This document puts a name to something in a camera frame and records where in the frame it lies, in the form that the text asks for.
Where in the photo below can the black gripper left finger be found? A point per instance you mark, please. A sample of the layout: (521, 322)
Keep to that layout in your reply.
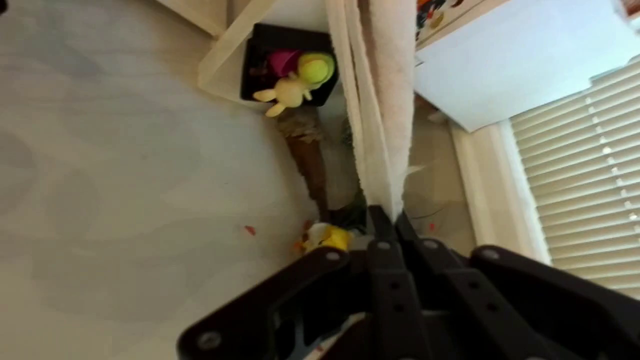
(396, 314)

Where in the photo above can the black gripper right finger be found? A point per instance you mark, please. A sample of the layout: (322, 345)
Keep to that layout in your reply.
(475, 316)

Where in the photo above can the white towel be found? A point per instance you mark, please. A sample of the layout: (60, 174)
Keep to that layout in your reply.
(375, 44)

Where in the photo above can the white window blinds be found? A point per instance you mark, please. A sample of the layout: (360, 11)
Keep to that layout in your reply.
(580, 158)

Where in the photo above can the cream plush toy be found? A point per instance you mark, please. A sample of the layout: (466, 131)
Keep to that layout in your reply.
(284, 95)

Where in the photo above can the yellow tennis ball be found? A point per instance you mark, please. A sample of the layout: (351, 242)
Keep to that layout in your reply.
(316, 68)

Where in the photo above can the black toy bin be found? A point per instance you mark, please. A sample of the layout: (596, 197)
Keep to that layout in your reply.
(272, 53)

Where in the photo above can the white Kinder game box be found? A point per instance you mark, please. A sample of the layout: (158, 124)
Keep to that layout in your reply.
(437, 18)

